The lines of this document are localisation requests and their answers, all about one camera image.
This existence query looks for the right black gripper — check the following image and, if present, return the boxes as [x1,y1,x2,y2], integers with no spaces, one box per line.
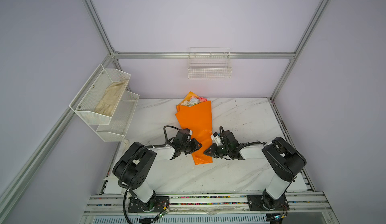
[203,143,231,158]

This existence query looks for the orange wrapping paper sheet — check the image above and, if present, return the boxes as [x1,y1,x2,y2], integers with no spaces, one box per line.
[176,92,213,165]

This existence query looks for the white fake rose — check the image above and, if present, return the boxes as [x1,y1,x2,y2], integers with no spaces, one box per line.
[180,96,201,107]

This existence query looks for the pink fake rose spray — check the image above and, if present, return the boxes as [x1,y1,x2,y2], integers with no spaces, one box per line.
[198,97,208,103]

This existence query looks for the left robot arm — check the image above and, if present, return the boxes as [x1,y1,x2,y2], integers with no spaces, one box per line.
[113,125,203,204]

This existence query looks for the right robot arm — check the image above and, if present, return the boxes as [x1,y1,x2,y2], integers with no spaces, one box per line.
[204,126,307,211]

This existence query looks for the lower white mesh shelf basket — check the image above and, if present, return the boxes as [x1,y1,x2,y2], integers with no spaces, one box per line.
[96,91,139,142]

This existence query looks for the white mesh shelf basket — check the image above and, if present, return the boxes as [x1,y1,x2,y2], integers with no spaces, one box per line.
[96,91,139,142]
[69,66,131,125]

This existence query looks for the beige cloth in basket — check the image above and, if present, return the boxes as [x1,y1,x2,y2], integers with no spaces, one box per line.
[94,80,129,117]

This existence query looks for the upper white mesh shelf basket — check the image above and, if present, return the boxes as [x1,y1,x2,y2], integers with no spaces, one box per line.
[69,66,131,125]

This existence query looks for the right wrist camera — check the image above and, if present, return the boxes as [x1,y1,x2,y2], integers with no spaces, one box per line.
[211,132,222,146]

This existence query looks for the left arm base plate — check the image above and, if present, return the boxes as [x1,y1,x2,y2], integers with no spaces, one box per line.
[127,195,170,213]

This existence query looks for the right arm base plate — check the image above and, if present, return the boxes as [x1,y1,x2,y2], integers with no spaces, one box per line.
[247,194,289,212]

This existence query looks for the white wire wall basket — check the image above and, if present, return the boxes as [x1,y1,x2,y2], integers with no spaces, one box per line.
[188,47,233,80]

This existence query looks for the black corrugated cable left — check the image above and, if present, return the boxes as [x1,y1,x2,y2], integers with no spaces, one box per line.
[117,125,182,224]

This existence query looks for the aluminium rail front frame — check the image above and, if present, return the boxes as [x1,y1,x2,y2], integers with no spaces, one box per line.
[80,191,341,224]

